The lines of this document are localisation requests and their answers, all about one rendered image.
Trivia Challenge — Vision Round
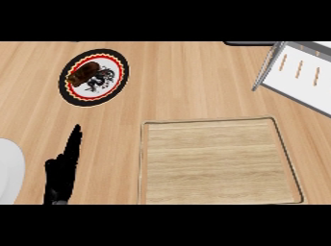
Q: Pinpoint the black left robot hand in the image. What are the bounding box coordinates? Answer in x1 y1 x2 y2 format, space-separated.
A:
42 123 84 206

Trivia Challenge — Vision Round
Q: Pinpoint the brown chocolate cupcake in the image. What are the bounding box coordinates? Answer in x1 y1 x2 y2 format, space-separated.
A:
66 61 101 88

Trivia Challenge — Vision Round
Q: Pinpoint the pale wooden tray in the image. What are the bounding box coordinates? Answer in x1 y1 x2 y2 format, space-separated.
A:
135 115 307 206

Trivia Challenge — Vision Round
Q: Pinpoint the round patterned plate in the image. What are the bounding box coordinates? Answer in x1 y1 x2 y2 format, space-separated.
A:
55 48 131 108

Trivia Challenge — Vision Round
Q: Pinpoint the dark flat appliance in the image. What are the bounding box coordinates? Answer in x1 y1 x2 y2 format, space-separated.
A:
221 40 277 47

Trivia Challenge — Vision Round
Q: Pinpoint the white tiered wire basket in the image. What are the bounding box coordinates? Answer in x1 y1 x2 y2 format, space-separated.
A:
251 40 331 134

